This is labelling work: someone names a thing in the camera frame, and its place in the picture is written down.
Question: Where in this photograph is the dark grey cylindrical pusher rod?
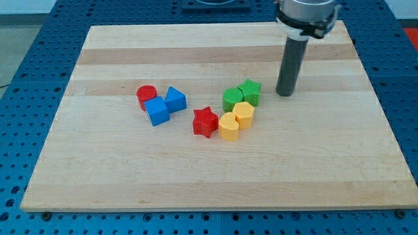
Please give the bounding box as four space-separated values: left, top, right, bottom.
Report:
276 37 308 97

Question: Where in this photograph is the blue triangle block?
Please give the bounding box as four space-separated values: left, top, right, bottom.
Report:
164 86 187 114

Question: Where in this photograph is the green star block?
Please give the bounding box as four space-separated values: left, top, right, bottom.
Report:
237 79 261 106

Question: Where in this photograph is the green cylinder block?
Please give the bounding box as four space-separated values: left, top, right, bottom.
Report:
223 88 244 112

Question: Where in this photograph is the yellow hexagon block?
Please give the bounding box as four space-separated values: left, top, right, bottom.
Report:
233 102 255 129

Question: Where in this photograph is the yellow heart block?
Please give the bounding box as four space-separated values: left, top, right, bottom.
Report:
218 112 239 141

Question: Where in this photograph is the red star block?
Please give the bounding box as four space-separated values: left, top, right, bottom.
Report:
192 106 219 138

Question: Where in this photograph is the blue cube block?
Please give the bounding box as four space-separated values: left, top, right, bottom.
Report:
144 96 170 126

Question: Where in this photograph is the red cylinder block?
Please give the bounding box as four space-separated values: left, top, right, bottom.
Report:
136 85 157 111

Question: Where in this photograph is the wooden board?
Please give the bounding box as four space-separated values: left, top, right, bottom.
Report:
20 21 417 212

